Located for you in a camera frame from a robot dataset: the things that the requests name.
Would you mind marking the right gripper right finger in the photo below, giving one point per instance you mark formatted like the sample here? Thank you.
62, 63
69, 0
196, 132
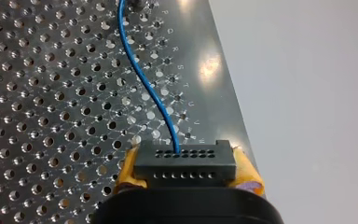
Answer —
247, 175

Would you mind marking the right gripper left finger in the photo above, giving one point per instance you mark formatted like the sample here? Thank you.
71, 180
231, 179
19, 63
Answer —
127, 174

